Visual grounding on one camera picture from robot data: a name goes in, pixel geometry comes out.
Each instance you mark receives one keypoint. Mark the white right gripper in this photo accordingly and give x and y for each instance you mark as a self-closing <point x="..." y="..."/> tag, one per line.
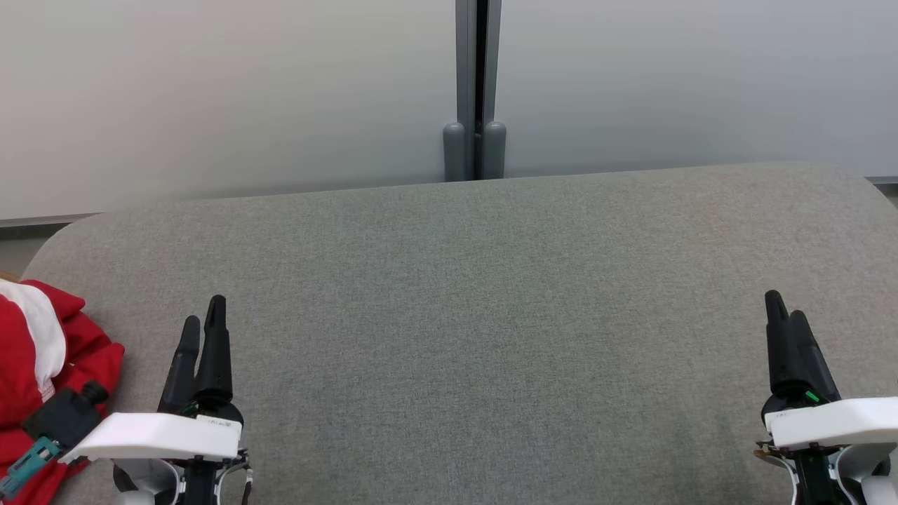
<point x="835" y="421"/>

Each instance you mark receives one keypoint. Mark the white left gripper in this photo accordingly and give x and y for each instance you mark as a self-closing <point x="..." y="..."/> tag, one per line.
<point x="161" y="435"/>

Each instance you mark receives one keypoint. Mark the red shorts with white stripe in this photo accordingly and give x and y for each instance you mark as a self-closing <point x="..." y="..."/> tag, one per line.
<point x="28" y="330"/>

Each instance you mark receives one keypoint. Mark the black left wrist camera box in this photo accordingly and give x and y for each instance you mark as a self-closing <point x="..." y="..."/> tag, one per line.
<point x="63" y="417"/>

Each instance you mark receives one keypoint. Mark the grey partition base rail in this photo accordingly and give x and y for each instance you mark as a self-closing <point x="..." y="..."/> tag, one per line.
<point x="885" y="180"/>
<point x="42" y="219"/>

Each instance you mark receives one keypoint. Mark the teal left camera connector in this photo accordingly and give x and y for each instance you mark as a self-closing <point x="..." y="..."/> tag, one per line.
<point x="28" y="464"/>

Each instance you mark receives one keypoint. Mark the grey cylindrical post foot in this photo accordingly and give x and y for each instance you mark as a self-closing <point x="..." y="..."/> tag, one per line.
<point x="454" y="154"/>
<point x="495" y="151"/>

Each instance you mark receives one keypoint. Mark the grey metal partition post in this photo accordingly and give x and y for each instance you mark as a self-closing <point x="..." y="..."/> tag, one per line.
<point x="464" y="63"/>

